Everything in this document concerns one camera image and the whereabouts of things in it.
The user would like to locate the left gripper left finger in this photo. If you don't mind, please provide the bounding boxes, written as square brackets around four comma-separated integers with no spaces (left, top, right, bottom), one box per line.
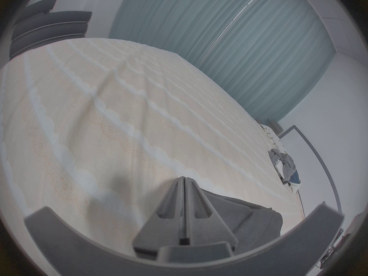
[132,176,185,253]

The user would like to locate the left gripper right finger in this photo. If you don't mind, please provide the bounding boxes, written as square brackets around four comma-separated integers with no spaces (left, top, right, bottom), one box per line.
[184,176,238,252]

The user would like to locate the black T-shirt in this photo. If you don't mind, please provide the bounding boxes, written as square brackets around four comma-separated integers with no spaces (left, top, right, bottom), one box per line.
[200,187,283,254]

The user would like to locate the pile of clothes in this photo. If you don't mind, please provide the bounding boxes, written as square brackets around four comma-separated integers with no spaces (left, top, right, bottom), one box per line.
[268,148,301,193]

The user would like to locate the bed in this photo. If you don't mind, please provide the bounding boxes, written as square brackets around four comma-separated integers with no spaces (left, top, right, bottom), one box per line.
[0,38,343,258]

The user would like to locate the white printed pillow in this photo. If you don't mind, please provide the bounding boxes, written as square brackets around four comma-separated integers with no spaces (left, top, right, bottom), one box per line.
[259,123,288,154]

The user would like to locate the grey bedside table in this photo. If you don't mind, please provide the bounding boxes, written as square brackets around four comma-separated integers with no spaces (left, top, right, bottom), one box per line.
[257,119,283,133]

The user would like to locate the blue-green curtain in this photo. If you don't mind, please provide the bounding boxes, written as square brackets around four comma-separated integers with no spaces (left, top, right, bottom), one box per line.
[108,0,274,67]
[197,0,337,122]

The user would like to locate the black chest of drawers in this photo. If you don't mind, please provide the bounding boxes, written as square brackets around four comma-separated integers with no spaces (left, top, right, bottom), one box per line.
[9,10,93,60]

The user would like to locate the black dressing table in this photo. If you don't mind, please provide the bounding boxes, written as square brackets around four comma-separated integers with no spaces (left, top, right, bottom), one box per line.
[13,0,59,25]

